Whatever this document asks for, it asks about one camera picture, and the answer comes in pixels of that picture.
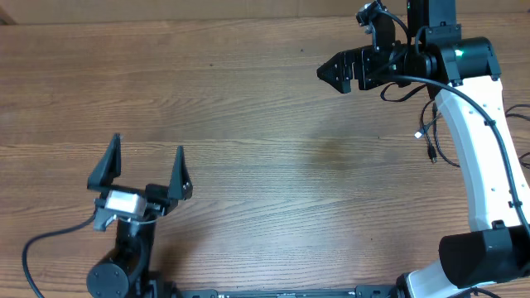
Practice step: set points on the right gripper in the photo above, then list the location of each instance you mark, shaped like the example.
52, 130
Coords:
343, 64

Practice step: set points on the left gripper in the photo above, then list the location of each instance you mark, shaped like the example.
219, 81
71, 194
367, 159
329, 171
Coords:
161, 199

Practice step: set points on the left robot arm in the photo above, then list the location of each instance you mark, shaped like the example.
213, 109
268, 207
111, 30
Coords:
124, 270

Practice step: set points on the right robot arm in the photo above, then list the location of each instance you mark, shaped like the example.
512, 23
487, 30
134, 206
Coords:
463, 78

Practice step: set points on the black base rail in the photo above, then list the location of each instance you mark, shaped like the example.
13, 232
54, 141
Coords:
285, 294

